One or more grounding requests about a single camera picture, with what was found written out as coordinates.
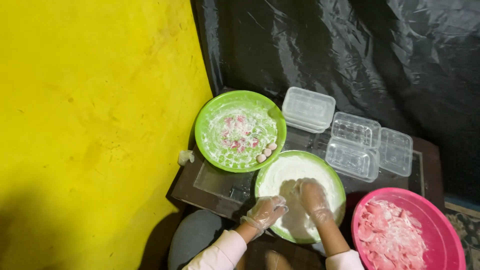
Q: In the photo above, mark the black plastic sheet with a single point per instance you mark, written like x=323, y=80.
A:
x=375, y=56

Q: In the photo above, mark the person's left fingers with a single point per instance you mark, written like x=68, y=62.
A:
x=276, y=206

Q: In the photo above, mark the green bowl of white flour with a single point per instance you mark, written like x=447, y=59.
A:
x=337, y=187

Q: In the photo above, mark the person's right fingers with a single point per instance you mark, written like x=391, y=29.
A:
x=302, y=187

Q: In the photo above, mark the floured dough ball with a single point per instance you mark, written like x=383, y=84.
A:
x=261, y=158
x=267, y=152
x=272, y=146

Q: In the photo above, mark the patterned rug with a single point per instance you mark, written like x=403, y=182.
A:
x=465, y=230

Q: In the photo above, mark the clear plastic container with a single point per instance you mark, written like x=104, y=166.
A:
x=351, y=159
x=355, y=129

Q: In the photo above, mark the person's grey trouser leg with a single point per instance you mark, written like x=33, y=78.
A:
x=193, y=238

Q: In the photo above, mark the pink dough bits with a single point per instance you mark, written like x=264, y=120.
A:
x=240, y=135

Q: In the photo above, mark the green bowl with pink bits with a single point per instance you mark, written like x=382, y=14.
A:
x=240, y=131

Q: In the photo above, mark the pink plastic basin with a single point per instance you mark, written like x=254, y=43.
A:
x=438, y=213

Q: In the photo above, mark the white flour heap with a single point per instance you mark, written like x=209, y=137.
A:
x=285, y=172

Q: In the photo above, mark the crumpled clear plastic wrapper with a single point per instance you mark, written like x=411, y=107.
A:
x=185, y=156

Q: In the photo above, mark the clear plastic container lid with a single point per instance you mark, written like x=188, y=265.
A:
x=395, y=152

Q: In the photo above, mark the person's left hand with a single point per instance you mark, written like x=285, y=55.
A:
x=264, y=213

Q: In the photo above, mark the person's right hand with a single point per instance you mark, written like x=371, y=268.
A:
x=313, y=198

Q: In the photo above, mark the heap of pink dough slices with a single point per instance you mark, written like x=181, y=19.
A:
x=390, y=236

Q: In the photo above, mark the stack of clear plastic containers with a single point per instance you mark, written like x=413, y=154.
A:
x=308, y=108

